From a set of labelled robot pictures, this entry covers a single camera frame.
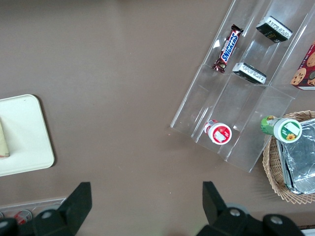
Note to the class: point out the triangle sandwich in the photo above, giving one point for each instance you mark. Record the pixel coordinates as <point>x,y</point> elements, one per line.
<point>3,142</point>

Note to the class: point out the aluminium foil container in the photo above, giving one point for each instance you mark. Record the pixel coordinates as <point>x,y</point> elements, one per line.
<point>300,162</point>

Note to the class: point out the light tan wicker basket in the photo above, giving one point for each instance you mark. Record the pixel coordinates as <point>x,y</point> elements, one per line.
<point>270,162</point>

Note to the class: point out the clear acrylic bottle rack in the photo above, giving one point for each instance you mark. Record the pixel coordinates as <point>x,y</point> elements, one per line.
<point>37,205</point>

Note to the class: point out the cream plastic tray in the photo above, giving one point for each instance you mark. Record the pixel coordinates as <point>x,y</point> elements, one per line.
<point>27,132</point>

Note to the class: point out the clear acrylic snack rack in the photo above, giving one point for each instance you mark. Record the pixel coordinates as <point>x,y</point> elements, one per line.
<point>246,113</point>

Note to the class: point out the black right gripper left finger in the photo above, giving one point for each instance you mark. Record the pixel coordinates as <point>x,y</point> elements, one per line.
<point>73,209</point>

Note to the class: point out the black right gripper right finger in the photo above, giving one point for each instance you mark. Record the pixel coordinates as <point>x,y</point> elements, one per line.
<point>216,218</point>

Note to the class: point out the Snickers chocolate bar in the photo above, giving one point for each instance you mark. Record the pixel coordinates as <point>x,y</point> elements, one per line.
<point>230,48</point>

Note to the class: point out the green lidded yogurt cup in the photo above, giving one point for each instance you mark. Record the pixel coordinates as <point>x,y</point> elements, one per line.
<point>288,130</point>

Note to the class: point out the red lidded yogurt cup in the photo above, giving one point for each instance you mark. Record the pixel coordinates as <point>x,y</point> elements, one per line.
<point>219,134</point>

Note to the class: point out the red cola bottle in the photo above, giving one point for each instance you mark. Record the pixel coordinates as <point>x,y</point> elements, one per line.
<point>22,217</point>

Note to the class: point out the red cookie box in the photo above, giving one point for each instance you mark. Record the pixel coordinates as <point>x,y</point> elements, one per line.
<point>306,73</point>

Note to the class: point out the black snack box white label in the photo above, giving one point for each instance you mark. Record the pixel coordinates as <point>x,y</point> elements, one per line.
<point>249,73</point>
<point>274,29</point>

